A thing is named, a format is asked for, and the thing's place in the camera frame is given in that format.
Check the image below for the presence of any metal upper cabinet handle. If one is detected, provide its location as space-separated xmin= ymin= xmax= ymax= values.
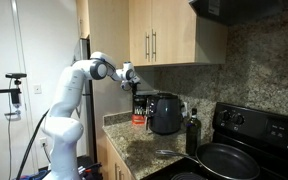
xmin=151 ymin=28 xmax=157 ymax=63
xmin=144 ymin=31 xmax=151 ymax=61

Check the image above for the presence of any black air fryer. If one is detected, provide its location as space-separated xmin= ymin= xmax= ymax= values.
xmin=145 ymin=92 xmax=184 ymax=136

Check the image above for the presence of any wooden lower cabinet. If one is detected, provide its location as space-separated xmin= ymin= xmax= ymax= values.
xmin=96 ymin=132 xmax=137 ymax=180

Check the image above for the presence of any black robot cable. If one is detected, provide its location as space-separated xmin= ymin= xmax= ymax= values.
xmin=15 ymin=109 xmax=50 ymax=180

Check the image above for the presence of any black range hood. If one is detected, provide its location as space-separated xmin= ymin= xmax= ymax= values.
xmin=188 ymin=0 xmax=288 ymax=27

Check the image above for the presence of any white light switch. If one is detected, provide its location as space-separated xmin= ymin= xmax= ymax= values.
xmin=32 ymin=83 xmax=43 ymax=95

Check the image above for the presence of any white wall power outlet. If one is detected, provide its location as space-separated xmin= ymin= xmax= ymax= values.
xmin=38 ymin=136 xmax=49 ymax=148

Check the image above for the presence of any wooden side panel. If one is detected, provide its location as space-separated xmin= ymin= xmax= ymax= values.
xmin=87 ymin=0 xmax=134 ymax=165

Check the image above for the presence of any black frying pan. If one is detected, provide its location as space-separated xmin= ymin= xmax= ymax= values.
xmin=155 ymin=142 xmax=261 ymax=180

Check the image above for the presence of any dark wine bottle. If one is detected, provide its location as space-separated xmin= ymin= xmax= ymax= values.
xmin=185 ymin=107 xmax=203 ymax=157

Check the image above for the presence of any white backsplash outlet plug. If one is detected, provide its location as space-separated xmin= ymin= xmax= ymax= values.
xmin=182 ymin=101 xmax=189 ymax=118

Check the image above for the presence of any wooden upper cabinet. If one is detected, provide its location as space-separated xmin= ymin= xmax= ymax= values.
xmin=75 ymin=0 xmax=229 ymax=67

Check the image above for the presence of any black red whey packet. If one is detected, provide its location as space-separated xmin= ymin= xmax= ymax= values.
xmin=132 ymin=94 xmax=149 ymax=126

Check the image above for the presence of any black camera on stand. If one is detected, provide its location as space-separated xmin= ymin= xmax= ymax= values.
xmin=0 ymin=72 xmax=28 ymax=118

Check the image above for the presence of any black stove knob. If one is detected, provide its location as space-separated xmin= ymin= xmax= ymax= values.
xmin=232 ymin=112 xmax=246 ymax=126
xmin=218 ymin=109 xmax=232 ymax=123

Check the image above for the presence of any black coil burner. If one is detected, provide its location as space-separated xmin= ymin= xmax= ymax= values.
xmin=170 ymin=171 xmax=202 ymax=180

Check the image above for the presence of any wooden cabinet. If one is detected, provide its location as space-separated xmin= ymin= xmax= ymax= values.
xmin=96 ymin=132 xmax=137 ymax=180
xmin=75 ymin=0 xmax=229 ymax=67

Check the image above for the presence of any black electric stove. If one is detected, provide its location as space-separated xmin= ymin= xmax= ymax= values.
xmin=140 ymin=101 xmax=288 ymax=180

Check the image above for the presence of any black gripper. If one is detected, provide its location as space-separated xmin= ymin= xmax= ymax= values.
xmin=129 ymin=81 xmax=141 ymax=97

